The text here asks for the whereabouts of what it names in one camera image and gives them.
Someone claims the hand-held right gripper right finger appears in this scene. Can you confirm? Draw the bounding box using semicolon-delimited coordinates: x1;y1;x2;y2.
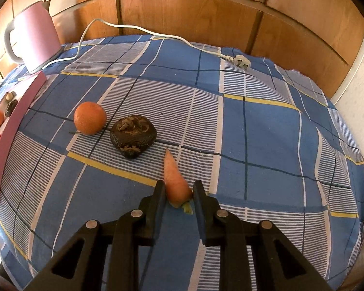
193;181;332;291

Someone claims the pink electric kettle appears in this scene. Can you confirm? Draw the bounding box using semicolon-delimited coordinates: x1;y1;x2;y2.
4;0;63;74

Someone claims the pink tray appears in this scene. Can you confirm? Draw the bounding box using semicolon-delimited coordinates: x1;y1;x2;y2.
0;71;47;204

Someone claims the blue checked bedsheet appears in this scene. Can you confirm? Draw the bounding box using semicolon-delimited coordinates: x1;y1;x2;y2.
0;35;364;291

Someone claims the white power plug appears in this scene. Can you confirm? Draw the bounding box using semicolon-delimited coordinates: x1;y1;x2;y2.
235;54;251;70

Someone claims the white power cable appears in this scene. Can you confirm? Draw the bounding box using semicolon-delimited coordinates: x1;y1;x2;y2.
38;18;240;73

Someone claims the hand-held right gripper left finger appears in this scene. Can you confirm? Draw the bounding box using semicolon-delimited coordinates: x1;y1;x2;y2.
24;181;166;291

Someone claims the dark carved round box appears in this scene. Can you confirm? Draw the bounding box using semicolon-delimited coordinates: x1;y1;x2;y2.
110;114;157;159

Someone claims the carrot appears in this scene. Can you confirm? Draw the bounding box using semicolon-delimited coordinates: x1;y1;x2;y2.
164;149;195;214

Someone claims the wooden panelled wardrobe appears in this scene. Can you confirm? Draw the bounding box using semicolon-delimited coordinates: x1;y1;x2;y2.
0;0;364;98

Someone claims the orange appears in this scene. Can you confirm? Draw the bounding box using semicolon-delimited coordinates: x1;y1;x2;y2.
74;101;107;135

